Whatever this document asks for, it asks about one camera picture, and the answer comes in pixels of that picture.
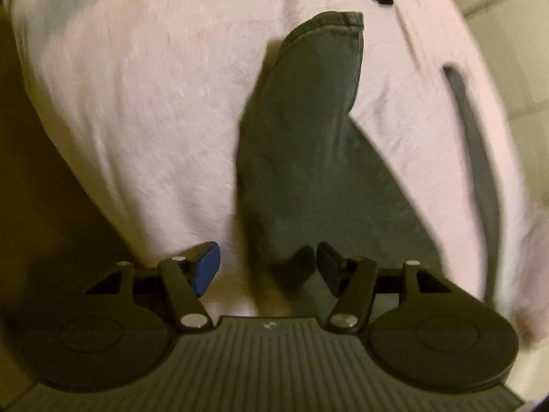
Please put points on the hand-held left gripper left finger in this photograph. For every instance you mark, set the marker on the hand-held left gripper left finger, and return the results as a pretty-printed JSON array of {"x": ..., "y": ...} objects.
[{"x": 206, "y": 267}]

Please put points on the pink blanket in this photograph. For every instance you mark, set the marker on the pink blanket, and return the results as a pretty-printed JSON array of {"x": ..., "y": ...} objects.
[{"x": 128, "y": 116}]

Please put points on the dark grey pants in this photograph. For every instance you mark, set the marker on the dark grey pants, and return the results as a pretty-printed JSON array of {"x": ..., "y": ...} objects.
[{"x": 309, "y": 158}]

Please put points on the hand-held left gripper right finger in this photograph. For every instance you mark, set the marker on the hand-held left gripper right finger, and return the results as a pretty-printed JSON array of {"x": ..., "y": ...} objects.
[{"x": 329, "y": 268}]

